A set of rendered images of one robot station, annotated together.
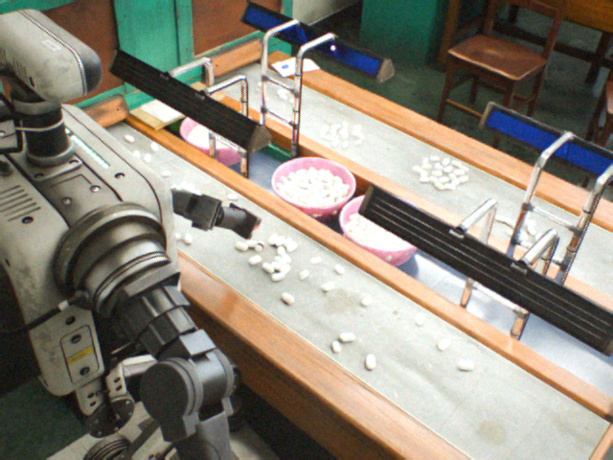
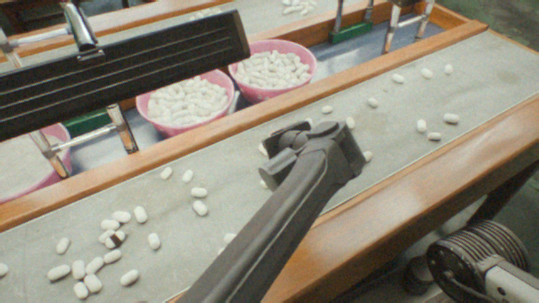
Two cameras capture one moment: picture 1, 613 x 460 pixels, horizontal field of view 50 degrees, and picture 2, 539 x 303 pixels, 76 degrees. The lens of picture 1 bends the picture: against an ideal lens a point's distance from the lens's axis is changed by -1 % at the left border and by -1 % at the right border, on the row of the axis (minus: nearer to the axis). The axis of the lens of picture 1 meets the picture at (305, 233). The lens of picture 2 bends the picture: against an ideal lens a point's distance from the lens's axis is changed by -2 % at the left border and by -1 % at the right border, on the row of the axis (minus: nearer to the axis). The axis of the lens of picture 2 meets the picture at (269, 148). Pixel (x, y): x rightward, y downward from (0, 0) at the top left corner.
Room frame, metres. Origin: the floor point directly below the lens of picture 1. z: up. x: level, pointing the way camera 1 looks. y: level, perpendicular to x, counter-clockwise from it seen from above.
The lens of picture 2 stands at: (1.25, 0.61, 1.37)
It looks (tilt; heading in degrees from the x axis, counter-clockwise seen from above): 48 degrees down; 290
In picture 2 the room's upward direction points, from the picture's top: straight up
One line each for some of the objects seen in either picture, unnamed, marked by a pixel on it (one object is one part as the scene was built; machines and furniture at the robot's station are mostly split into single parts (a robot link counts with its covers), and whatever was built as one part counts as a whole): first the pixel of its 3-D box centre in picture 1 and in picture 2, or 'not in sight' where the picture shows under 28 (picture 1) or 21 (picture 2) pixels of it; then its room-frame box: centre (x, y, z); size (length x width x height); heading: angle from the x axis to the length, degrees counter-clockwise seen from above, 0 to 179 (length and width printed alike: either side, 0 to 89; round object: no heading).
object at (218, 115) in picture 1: (184, 94); (37, 90); (1.68, 0.37, 1.08); 0.62 x 0.08 x 0.07; 51
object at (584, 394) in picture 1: (318, 243); (268, 121); (1.49, -0.04, 0.71); 1.81 x 0.05 x 0.11; 51
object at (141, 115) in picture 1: (177, 104); not in sight; (2.14, 0.50, 0.77); 0.33 x 0.15 x 0.01; 141
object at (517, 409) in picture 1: (278, 267); (306, 158); (1.36, 0.07, 0.73); 1.81 x 0.30 x 0.02; 51
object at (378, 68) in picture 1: (313, 37); not in sight; (2.11, 0.02, 1.08); 0.62 x 0.08 x 0.07; 51
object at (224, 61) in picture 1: (235, 57); not in sight; (2.44, 0.32, 0.83); 0.30 x 0.06 x 0.07; 141
